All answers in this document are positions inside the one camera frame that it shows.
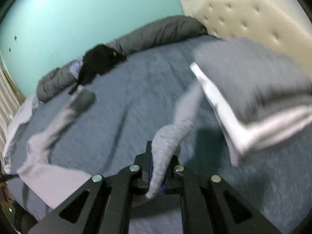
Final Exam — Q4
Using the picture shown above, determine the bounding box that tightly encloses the black garment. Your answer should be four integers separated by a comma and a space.
68, 44, 127, 95

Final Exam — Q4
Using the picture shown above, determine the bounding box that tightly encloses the striped beige curtain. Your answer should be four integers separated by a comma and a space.
0, 73, 21, 147

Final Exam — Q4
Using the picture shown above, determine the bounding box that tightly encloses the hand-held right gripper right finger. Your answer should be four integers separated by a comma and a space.
161, 154, 281, 234

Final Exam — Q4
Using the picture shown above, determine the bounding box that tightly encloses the folded white garment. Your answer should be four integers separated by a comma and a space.
190, 62, 312, 156

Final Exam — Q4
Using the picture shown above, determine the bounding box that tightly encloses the grey knit sweater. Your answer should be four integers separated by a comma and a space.
17, 80, 205, 234

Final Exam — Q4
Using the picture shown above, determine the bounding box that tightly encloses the light grey satin sheet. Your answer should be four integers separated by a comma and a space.
2, 94, 41, 173

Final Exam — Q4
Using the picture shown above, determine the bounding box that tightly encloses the cream tufted headboard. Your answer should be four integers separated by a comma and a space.
176, 0, 312, 78

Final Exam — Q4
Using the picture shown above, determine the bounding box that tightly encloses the bed with blue-grey sheet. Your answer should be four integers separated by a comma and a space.
5, 35, 312, 234

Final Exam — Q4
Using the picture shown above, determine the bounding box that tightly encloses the lavender garment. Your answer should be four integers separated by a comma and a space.
69, 56, 84, 80

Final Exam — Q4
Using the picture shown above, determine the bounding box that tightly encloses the wooden window frame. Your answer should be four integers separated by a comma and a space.
2, 68, 26, 103

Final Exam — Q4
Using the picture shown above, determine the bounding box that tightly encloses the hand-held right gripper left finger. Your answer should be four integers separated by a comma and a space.
28, 140, 153, 234

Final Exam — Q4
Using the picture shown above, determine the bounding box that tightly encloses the dark grey rolled duvet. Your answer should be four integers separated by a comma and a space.
36, 15, 209, 103

